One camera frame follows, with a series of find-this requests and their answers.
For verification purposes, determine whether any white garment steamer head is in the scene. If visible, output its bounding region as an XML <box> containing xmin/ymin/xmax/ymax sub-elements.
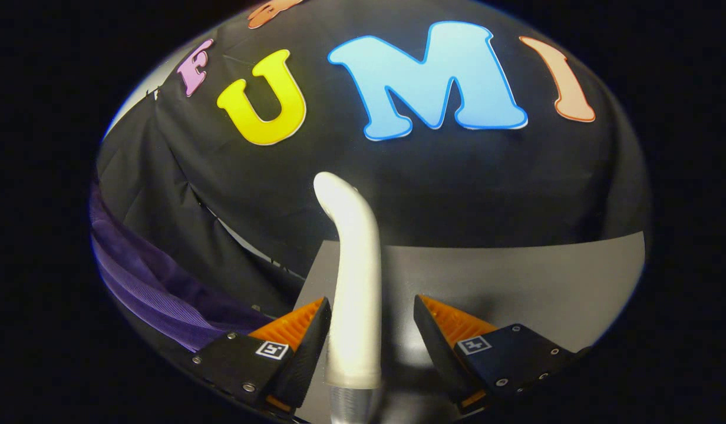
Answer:
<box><xmin>313</xmin><ymin>171</ymin><xmax>382</xmax><ymax>389</ymax></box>

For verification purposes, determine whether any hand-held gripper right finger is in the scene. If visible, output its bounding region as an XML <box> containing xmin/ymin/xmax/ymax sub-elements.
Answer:
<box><xmin>413</xmin><ymin>294</ymin><xmax>590</xmax><ymax>413</ymax></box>

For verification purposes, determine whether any grey cabinet with dark top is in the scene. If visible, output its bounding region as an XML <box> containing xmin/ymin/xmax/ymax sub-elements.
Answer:
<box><xmin>292</xmin><ymin>231</ymin><xmax>646</xmax><ymax>424</ymax></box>

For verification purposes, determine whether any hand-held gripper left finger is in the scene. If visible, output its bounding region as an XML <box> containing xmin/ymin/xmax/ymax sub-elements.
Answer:
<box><xmin>192</xmin><ymin>296</ymin><xmax>332</xmax><ymax>415</ymax></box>

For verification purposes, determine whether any purple corduroy jacket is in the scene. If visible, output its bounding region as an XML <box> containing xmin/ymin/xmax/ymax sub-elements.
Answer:
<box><xmin>89</xmin><ymin>183</ymin><xmax>275</xmax><ymax>353</ymax></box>

